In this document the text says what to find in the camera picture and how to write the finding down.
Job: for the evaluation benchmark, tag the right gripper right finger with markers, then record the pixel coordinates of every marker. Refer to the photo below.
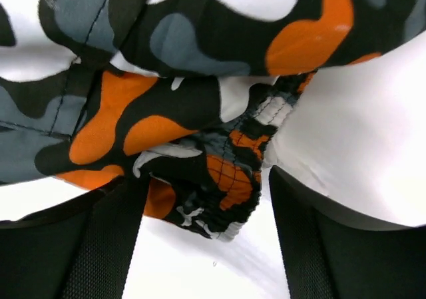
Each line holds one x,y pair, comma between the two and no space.
332,251

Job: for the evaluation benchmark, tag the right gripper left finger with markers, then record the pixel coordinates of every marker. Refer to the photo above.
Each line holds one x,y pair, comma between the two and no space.
80,248

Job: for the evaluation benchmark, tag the orange black camouflage shorts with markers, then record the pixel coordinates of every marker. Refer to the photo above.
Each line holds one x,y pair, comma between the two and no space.
190,92

